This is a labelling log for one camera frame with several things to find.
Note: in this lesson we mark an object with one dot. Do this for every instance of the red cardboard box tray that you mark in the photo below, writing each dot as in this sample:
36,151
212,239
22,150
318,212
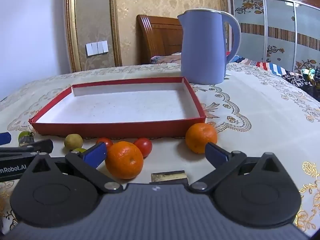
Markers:
120,105

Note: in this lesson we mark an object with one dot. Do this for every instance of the pink patterned pillow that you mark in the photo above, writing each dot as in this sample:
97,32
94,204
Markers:
166,58

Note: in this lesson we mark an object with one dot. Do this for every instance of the black and gold block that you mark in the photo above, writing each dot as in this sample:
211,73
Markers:
168,176

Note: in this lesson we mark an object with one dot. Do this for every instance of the dark patterned cloth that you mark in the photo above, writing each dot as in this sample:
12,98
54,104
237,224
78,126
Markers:
297,78

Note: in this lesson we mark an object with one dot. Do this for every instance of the striped colourful blanket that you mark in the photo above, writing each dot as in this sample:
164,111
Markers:
265,66

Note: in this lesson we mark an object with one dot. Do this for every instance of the red cherry tomato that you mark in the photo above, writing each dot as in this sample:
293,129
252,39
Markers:
144,146
107,142

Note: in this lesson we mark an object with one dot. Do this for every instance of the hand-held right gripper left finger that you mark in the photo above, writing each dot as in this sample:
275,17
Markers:
95,153

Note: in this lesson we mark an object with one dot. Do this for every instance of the orange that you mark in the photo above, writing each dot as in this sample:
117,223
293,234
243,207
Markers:
197,135
125,161

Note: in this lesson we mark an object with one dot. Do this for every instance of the green tomato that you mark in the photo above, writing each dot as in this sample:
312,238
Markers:
79,150
23,136

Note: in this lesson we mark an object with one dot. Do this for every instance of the gold wall panel frame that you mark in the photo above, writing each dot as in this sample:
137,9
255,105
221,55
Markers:
71,30

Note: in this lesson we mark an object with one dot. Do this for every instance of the blue electric kettle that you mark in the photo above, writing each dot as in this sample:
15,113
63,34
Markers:
202,50

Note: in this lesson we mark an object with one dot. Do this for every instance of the floral glass door wardrobe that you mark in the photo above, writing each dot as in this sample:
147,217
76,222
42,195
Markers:
280,17

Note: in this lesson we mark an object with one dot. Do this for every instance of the yellow-brown longan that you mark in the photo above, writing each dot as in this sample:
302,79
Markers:
73,141

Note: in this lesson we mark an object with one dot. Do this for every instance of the white wall light switch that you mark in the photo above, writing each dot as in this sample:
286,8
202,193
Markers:
96,48

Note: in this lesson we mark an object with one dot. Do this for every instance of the wooden bed headboard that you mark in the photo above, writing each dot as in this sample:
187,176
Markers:
160,37

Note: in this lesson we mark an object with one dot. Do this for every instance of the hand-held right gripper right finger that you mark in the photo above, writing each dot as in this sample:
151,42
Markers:
216,155

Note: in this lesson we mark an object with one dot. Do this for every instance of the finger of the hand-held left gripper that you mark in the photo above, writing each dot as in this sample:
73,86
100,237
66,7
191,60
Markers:
4,138
30,147

